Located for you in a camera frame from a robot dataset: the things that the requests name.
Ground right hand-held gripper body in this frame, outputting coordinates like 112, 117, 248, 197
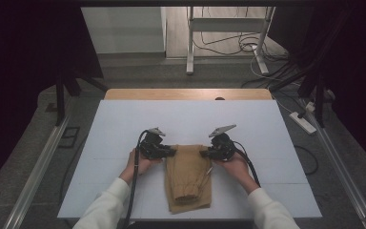
207, 124, 238, 162

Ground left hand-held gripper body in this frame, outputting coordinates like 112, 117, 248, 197
138, 127, 173, 160

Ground tan children's pants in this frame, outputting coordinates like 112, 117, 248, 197
164, 144, 214, 215

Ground person's left hand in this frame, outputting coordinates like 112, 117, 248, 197
118, 148, 165, 186

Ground person's right hand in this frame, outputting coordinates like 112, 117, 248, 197
213, 153, 260, 196

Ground wooden table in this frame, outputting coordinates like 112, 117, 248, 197
104, 88, 274, 101

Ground white power strip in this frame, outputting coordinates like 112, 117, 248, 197
288, 111, 317, 135

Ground small white plug adapter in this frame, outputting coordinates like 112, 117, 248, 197
304, 100, 317, 113

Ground black metal stand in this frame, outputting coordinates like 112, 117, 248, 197
54, 68, 110, 127
268, 60, 330, 129

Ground white cabinet panel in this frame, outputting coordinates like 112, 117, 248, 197
80, 7, 167, 54

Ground white metal stand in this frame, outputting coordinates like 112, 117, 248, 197
185, 6, 276, 76

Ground right hand-held gripper black cable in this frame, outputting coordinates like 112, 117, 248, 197
233, 140, 262, 189

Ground hand-held gripper black cable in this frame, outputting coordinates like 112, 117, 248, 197
121, 129, 151, 229
233, 140, 262, 189

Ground left hand-held gripper black cable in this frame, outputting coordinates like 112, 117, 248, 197
121, 129, 151, 229

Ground black looped floor cable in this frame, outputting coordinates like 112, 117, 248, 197
294, 145, 319, 176

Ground tangle of floor cables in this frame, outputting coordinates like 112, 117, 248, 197
192, 7, 299, 90

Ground aluminium rail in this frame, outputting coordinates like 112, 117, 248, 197
304, 109, 366, 229
2, 115, 71, 229

